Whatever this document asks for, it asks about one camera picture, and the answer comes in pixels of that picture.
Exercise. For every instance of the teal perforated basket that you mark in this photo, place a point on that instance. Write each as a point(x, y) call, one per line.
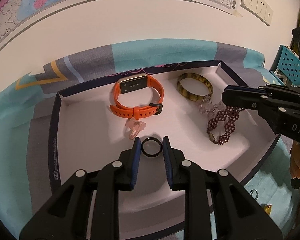
point(290, 65)

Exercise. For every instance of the white wall switch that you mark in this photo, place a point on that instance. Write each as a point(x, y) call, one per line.
point(268, 15)

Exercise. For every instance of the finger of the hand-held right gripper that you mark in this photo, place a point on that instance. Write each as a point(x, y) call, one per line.
point(240, 99)
point(240, 88)

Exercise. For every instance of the tortoiseshell bangle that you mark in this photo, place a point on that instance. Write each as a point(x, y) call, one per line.
point(182, 90)

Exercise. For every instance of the orange smartwatch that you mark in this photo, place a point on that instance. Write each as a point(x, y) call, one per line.
point(133, 82)

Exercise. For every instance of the teal and grey printed blanket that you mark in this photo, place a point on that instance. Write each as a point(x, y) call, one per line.
point(140, 52)

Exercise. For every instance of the clear tape strip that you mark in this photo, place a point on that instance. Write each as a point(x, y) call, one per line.
point(237, 13)

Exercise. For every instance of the dark blue shallow box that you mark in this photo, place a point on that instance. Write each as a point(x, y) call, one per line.
point(90, 130)

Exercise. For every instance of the pink hair clip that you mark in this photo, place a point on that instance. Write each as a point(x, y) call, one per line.
point(136, 125)

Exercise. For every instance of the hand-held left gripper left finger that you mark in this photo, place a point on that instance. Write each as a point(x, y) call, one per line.
point(136, 160)

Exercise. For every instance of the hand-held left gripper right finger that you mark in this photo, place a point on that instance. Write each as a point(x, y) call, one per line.
point(168, 162)

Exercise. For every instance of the person's right hand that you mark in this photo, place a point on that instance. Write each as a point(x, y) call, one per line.
point(297, 162)

